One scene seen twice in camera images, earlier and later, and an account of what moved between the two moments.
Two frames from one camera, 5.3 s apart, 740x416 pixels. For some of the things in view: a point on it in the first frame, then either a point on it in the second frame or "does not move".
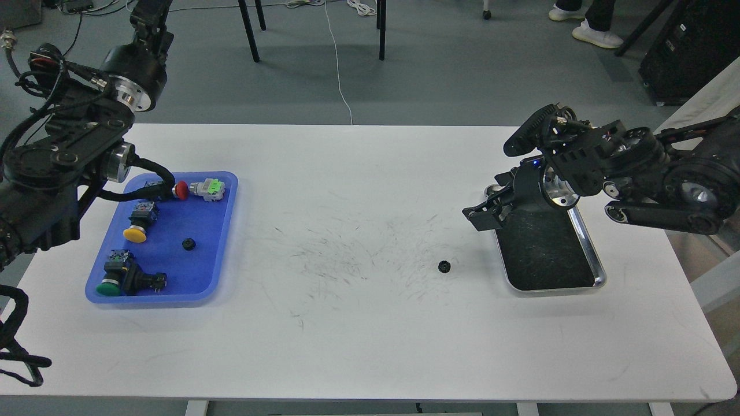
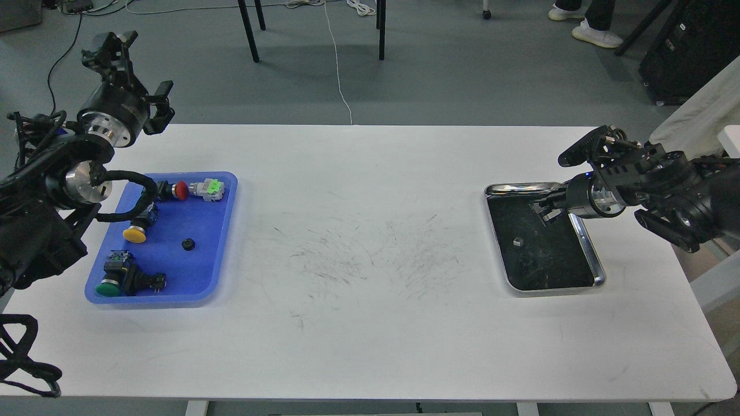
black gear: x=188 y=244 does not move
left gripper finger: x=150 y=16 to x=112 y=60
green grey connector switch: x=211 y=189 does not move
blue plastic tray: x=169 y=252 does not move
